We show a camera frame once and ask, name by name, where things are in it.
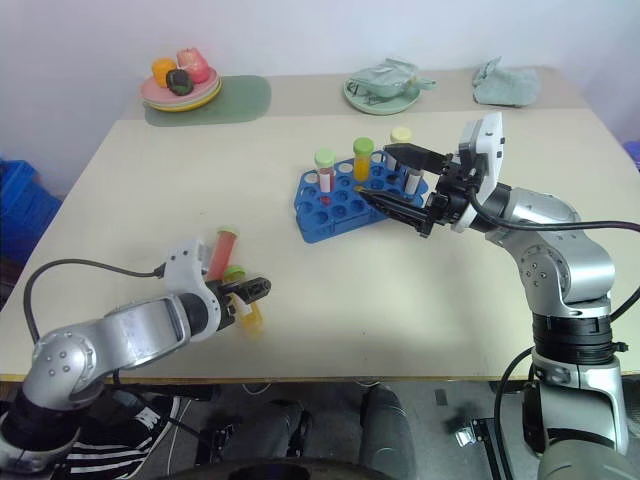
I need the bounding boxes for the dark grey rounded shape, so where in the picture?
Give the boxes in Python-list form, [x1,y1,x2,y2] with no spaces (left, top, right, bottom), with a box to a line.
[359,383,417,480]

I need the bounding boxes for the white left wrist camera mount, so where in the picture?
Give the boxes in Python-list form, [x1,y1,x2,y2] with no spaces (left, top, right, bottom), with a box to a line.
[160,237,224,335]

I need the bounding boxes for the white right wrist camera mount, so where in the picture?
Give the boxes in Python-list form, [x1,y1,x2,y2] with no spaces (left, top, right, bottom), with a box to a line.
[451,111,506,234]

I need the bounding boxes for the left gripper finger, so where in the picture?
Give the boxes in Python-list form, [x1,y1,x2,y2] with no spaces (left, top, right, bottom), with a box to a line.
[232,275,273,304]

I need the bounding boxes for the yellow plate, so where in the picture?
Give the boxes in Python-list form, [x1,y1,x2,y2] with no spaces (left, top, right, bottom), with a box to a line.
[143,89,221,113]

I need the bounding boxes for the pale green cloth bag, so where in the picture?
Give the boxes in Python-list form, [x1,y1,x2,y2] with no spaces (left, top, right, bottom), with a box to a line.
[349,57,437,99]

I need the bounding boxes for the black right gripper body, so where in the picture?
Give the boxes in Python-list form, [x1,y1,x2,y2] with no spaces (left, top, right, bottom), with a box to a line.
[422,152,484,237]

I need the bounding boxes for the pale green plate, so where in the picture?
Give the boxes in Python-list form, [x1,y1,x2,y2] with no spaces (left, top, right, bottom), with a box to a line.
[342,69,424,116]

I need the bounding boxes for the red tube light-green cap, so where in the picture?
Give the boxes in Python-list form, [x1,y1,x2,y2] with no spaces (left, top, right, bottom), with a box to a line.
[313,147,337,196]
[204,225,241,282]

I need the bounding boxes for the crumpled green towel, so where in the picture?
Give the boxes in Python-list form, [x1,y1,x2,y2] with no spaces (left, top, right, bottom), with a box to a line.
[472,56,541,108]

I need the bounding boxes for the blue test tube rack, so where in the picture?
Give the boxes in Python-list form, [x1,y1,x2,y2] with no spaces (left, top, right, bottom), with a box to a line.
[288,148,430,245]

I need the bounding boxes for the blue plastic crate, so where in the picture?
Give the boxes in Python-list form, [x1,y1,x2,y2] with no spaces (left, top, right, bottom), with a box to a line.
[0,158,64,266]

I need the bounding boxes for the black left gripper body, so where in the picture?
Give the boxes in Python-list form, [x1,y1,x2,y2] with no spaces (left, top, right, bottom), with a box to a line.
[204,278,242,333]

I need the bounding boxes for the black and green toy food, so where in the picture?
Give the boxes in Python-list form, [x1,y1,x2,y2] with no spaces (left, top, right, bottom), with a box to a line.
[165,68,194,96]

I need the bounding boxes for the yellow tube green cap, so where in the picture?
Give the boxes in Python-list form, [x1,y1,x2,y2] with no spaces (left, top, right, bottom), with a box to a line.
[223,264,267,341]

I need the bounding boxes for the pink plate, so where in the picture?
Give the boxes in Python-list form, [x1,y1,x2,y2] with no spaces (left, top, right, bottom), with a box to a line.
[139,67,223,104]

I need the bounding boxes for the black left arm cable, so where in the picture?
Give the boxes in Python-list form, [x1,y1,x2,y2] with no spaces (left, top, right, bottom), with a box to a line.
[23,258,169,346]

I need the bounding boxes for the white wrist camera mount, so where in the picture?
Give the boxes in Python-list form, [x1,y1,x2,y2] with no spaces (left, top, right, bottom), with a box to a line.
[451,111,506,234]
[160,237,224,335]

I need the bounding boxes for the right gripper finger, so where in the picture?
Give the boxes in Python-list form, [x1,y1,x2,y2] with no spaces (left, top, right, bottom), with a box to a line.
[360,187,434,236]
[383,142,446,176]

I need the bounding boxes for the orange tube green cap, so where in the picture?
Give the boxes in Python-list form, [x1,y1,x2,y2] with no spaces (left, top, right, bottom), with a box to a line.
[352,137,375,182]

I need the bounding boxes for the green table mat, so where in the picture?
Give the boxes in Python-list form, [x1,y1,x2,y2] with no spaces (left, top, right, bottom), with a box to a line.
[143,74,273,129]

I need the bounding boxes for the orange toy food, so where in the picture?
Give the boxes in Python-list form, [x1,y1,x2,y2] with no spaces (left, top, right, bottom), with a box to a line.
[151,57,177,87]

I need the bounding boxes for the black and white sneaker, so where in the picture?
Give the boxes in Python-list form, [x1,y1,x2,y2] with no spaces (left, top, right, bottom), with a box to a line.
[107,389,184,451]

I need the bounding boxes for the black metal frame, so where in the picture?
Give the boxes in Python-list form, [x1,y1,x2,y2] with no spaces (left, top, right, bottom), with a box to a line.
[474,417,516,480]

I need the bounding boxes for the black white striped garment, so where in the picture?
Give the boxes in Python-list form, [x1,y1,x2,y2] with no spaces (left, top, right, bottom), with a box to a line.
[64,434,156,480]

